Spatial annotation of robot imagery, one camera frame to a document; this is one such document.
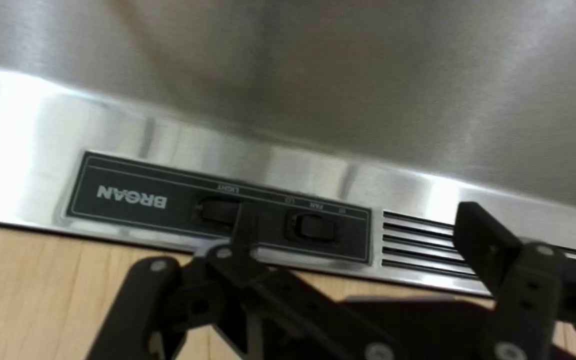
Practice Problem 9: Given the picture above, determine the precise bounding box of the black fan rocker switch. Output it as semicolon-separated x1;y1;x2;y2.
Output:
287;213;340;244

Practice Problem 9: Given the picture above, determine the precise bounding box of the stainless steel range hood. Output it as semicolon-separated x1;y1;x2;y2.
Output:
0;0;576;293

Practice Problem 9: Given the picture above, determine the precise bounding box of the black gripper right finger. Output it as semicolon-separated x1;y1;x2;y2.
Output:
452;203;576;360

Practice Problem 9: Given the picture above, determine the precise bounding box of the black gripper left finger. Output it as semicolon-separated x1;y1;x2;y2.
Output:
86;204;408;360

